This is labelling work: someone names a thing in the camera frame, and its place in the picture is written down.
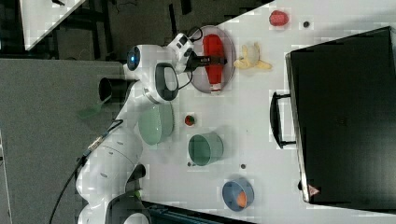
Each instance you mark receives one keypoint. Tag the light green bowl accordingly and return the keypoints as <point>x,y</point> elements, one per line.
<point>156,124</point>

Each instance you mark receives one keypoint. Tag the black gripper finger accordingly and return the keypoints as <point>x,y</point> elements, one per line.
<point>213,62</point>
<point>211,58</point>

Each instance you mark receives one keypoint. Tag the green cup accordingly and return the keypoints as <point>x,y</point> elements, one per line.
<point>205,148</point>

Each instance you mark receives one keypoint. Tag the grey round plate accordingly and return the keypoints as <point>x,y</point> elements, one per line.
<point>200,80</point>

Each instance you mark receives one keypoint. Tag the red plush ketchup bottle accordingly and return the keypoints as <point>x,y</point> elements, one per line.
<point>213,47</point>

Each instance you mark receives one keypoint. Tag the yellow plush banana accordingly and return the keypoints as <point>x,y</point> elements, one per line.
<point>251,58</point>

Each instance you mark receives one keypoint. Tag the orange toy in cup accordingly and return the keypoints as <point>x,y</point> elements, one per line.
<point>242,199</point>

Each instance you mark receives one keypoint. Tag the small red tomato toy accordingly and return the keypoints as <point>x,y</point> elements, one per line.
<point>189,120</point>

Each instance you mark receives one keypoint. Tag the black oven with handle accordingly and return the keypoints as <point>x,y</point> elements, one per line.
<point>343,104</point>

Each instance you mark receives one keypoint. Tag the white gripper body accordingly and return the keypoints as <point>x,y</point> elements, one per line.
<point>181,47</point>

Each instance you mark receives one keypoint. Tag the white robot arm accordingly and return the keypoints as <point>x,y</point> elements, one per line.
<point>110,161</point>

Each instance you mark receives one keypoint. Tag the black cylinder on floor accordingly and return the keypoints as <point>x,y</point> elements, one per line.
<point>114,90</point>

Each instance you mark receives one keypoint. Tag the blue cup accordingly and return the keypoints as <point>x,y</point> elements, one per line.
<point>232,188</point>

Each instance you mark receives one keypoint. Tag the white table in background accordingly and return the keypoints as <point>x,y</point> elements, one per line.
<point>40,17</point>

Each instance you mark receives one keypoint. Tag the red plush strawberry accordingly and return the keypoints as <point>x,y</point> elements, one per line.
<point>278,18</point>

